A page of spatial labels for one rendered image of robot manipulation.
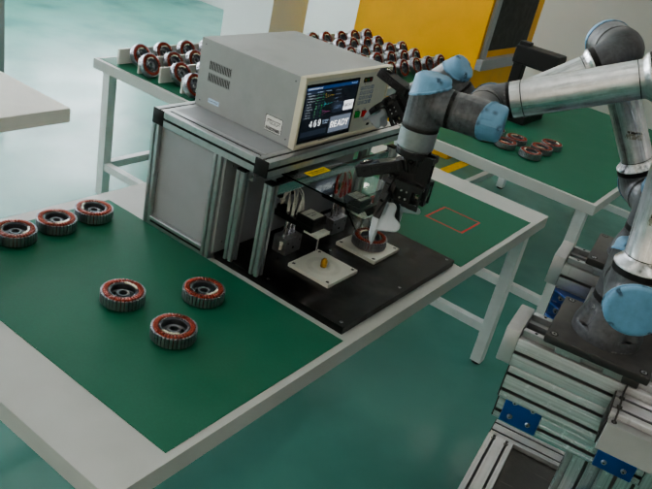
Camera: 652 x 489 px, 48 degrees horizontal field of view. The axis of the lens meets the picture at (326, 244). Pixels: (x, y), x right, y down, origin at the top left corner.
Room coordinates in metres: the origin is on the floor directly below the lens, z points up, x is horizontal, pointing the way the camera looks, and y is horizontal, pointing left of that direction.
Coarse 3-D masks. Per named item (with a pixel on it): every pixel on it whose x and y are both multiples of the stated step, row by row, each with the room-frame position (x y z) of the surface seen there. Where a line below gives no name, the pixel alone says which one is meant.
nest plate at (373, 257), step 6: (342, 240) 2.12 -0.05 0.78; (348, 240) 2.12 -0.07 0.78; (342, 246) 2.08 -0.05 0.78; (348, 246) 2.08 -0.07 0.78; (354, 246) 2.09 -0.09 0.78; (390, 246) 2.14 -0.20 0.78; (354, 252) 2.06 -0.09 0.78; (360, 252) 2.06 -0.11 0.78; (366, 252) 2.06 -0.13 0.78; (372, 252) 2.07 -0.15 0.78; (378, 252) 2.08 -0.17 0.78; (384, 252) 2.09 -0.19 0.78; (390, 252) 2.10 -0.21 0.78; (396, 252) 2.13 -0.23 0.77; (366, 258) 2.03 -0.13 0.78; (372, 258) 2.03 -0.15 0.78; (378, 258) 2.05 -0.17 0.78; (384, 258) 2.07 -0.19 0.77
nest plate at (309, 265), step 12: (312, 252) 1.98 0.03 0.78; (324, 252) 2.00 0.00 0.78; (288, 264) 1.89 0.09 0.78; (300, 264) 1.89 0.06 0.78; (312, 264) 1.91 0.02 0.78; (336, 264) 1.94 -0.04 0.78; (312, 276) 1.84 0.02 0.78; (324, 276) 1.86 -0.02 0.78; (336, 276) 1.87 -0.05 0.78; (348, 276) 1.90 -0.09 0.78
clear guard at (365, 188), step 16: (336, 160) 2.05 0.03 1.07; (288, 176) 1.85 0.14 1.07; (304, 176) 1.87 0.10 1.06; (320, 176) 1.90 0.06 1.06; (336, 176) 1.92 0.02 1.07; (352, 176) 1.95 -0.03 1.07; (320, 192) 1.79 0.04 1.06; (336, 192) 1.81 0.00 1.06; (352, 192) 1.83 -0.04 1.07; (368, 192) 1.86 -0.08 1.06; (352, 208) 1.76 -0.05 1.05; (368, 208) 1.81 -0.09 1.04; (352, 224) 1.73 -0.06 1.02; (368, 224) 1.77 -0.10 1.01
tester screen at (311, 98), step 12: (336, 84) 2.03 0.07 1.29; (348, 84) 2.09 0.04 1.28; (312, 96) 1.95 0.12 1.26; (324, 96) 1.99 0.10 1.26; (336, 96) 2.04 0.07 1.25; (348, 96) 2.10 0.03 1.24; (312, 108) 1.96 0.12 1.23; (324, 108) 2.00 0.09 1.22; (324, 120) 2.02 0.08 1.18; (300, 132) 1.93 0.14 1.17; (336, 132) 2.08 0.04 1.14
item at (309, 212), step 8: (280, 216) 1.97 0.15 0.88; (288, 216) 1.95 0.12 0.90; (296, 216) 1.96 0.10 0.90; (304, 216) 1.93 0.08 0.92; (312, 216) 1.94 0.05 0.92; (320, 216) 1.95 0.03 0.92; (296, 224) 1.94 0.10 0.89; (304, 224) 1.92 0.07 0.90; (312, 224) 1.91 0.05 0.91; (320, 224) 1.94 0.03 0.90; (288, 232) 1.98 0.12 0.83; (304, 232) 1.93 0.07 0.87; (312, 232) 1.91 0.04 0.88; (320, 232) 1.93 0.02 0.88; (328, 232) 1.94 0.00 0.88
